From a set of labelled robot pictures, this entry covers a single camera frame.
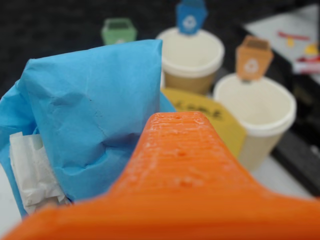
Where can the paper cup with orange label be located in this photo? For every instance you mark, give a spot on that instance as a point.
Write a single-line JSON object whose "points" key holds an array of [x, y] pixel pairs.
{"points": [[260, 112]]}

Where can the black foam border strip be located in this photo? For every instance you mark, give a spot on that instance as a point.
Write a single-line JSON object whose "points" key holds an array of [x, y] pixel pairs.
{"points": [[300, 160]]}

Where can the blue recycling bin label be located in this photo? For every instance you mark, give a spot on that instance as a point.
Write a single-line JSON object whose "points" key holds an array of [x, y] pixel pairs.
{"points": [[191, 17]]}

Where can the white side table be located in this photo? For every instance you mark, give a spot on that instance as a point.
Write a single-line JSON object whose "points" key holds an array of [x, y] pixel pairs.
{"points": [[270, 27]]}

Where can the blue paper ball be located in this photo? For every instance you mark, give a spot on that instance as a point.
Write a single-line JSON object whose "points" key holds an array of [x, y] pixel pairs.
{"points": [[87, 100]]}

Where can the yellow handwritten welcome sign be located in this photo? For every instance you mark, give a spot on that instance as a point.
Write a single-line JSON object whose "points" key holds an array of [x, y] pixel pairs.
{"points": [[225, 125]]}

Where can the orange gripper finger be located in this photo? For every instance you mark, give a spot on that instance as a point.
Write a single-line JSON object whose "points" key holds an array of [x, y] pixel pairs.
{"points": [[180, 187]]}

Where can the crumpled red paper scrap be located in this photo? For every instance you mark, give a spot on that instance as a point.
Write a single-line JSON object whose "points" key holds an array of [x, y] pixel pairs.
{"points": [[307, 59]]}

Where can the small yellow paper scrap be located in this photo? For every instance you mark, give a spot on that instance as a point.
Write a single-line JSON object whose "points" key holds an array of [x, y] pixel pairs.
{"points": [[290, 42]]}

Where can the orange recycling bin label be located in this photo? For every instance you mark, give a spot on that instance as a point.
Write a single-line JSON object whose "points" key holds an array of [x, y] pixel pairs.
{"points": [[253, 60]]}

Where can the white Artline whiteboard marker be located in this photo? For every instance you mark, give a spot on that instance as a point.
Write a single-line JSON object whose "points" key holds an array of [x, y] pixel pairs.
{"points": [[307, 68]]}

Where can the green recycling bin label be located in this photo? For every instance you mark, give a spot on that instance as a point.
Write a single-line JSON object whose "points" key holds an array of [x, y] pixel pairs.
{"points": [[118, 31]]}

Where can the paper cup with blue label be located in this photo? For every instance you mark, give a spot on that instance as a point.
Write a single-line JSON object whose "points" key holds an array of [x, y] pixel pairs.
{"points": [[192, 57]]}

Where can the large yellow paper scrap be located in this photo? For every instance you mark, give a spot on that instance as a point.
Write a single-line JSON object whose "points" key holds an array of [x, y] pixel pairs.
{"points": [[312, 48]]}

